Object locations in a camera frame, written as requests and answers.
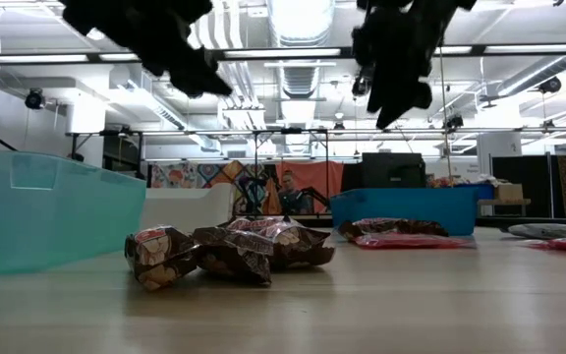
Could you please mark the blue storage tub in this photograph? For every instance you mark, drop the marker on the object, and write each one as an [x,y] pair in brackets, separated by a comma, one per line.
[484,192]

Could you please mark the cardboard box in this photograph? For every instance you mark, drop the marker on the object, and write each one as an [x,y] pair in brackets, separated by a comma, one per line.
[509,192]

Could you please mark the brown candy bar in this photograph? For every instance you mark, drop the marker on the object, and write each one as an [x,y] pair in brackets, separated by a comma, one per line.
[298,243]
[391,226]
[234,255]
[160,255]
[258,224]

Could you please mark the black overhead beam with lights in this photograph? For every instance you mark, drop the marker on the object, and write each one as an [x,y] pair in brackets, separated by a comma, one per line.
[478,49]

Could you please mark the person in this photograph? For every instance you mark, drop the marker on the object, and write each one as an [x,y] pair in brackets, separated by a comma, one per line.
[293,196]

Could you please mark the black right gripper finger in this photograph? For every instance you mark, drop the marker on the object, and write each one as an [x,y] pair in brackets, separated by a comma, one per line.
[388,103]
[423,96]

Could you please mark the teal translucent plastic bin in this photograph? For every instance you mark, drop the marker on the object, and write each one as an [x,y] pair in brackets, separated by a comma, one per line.
[42,221]

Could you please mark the colourful patchwork quilt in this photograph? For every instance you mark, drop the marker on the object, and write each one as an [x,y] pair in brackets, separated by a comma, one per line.
[214,172]

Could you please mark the silver ventilation duct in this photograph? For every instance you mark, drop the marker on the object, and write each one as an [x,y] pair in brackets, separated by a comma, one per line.
[300,29]

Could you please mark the small black ceiling fixture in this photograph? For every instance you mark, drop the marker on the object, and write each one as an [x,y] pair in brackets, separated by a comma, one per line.
[455,121]

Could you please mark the blue white candy bar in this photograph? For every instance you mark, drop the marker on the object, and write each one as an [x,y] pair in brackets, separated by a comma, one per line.
[543,230]

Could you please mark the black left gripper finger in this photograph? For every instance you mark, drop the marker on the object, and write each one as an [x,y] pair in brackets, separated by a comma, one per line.
[194,74]

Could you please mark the blue plastic bin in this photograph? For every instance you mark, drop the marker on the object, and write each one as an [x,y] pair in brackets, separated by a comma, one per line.
[411,206]

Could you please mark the black partition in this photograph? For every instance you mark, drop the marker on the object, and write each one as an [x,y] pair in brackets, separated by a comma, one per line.
[533,182]

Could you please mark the white plastic bin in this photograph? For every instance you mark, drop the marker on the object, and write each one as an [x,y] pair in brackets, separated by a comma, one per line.
[185,206]

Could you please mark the black background robot arm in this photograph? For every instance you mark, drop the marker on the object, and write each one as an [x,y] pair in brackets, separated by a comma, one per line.
[318,195]

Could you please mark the orange red cloth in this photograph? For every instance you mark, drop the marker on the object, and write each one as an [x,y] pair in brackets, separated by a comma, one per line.
[317,174]

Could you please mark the black ceiling spotlight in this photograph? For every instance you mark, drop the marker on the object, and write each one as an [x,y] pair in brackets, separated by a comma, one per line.
[35,99]
[360,86]
[550,84]

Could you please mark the black aluminium rig frame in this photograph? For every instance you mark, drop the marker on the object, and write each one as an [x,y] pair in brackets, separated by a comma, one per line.
[320,221]

